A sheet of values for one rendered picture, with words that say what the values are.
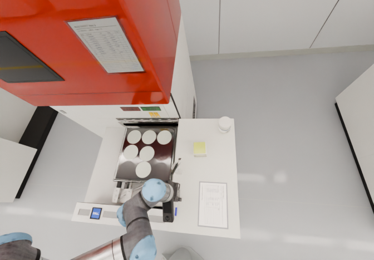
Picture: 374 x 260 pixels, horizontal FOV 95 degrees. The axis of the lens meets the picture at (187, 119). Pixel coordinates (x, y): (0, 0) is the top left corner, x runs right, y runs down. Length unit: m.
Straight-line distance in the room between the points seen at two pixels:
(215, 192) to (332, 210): 1.44
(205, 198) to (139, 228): 0.45
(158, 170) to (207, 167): 0.31
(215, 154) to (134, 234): 0.59
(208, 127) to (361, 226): 1.69
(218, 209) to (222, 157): 0.26
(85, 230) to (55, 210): 0.46
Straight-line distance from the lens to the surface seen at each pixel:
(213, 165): 1.00
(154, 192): 0.64
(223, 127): 0.97
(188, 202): 0.99
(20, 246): 0.82
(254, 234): 1.99
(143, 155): 1.17
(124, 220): 0.71
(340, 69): 3.03
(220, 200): 0.98
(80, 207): 1.24
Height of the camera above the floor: 1.95
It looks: 62 degrees down
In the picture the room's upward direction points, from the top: 18 degrees counter-clockwise
